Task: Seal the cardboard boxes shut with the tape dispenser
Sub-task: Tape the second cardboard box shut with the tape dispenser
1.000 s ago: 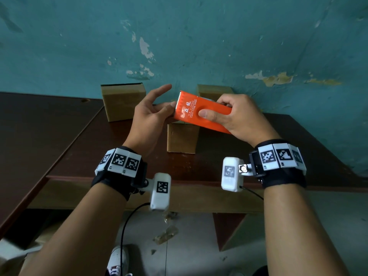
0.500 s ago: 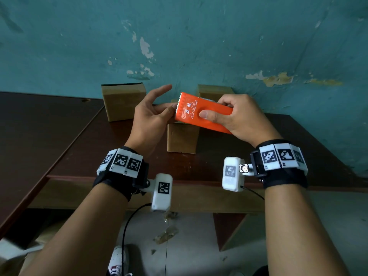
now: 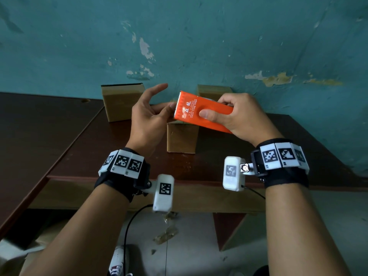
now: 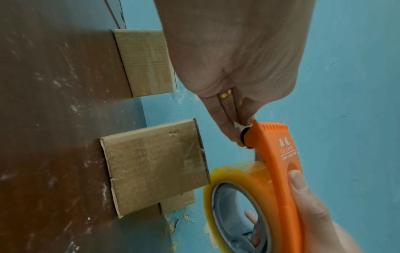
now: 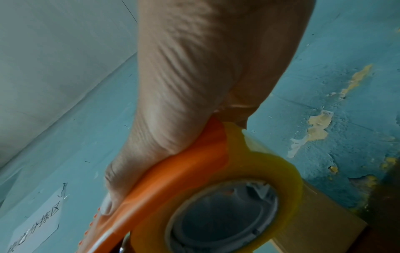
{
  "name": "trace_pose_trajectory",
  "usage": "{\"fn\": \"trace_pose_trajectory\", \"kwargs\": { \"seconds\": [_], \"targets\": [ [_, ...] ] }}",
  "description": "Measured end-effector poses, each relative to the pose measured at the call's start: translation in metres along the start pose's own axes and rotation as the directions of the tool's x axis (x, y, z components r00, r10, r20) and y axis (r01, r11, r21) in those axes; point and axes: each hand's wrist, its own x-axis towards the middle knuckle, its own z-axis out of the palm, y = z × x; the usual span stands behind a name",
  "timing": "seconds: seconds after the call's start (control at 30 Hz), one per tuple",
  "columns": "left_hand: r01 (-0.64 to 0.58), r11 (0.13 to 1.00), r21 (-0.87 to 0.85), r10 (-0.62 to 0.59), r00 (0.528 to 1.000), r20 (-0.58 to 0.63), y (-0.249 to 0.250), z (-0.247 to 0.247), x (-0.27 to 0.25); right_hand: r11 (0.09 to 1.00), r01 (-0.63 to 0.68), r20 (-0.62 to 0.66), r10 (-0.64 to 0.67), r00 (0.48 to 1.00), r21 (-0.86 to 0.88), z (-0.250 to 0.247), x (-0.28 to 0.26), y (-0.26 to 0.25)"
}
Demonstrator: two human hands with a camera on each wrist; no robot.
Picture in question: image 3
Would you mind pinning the person's left hand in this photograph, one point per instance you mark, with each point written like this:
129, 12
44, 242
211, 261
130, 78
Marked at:
141, 126

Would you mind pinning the wide brown cardboard box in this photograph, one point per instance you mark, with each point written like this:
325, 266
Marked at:
122, 103

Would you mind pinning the person's left thumb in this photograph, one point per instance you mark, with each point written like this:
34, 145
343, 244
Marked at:
169, 112

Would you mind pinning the crumpled clear plastic wrapper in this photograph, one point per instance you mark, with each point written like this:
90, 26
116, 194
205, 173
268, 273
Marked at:
166, 234

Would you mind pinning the person's right forearm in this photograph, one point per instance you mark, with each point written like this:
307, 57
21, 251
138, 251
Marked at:
299, 232

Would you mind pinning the person's right hand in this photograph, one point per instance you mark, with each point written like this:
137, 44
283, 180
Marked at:
247, 120

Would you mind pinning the orange foil packet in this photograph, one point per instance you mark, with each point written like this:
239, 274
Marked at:
195, 110

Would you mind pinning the person's right thumb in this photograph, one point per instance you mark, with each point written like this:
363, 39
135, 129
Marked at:
212, 114

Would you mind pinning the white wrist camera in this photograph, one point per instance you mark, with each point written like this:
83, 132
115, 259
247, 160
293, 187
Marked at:
232, 173
163, 194

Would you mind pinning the black wristband with marker tiles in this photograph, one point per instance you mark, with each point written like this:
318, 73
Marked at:
126, 172
283, 166

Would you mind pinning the person's left forearm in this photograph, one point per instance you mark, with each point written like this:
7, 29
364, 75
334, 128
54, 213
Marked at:
83, 235

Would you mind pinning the low brown cardboard box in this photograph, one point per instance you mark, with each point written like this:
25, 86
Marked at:
211, 91

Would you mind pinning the small brown cardboard box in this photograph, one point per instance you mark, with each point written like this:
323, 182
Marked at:
182, 137

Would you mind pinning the reddish brown wooden table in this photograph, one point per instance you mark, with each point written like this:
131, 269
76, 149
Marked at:
207, 163

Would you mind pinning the black shoe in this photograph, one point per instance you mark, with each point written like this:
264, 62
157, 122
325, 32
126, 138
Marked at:
261, 271

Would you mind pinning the dark wooden table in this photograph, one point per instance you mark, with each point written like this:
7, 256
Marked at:
34, 135

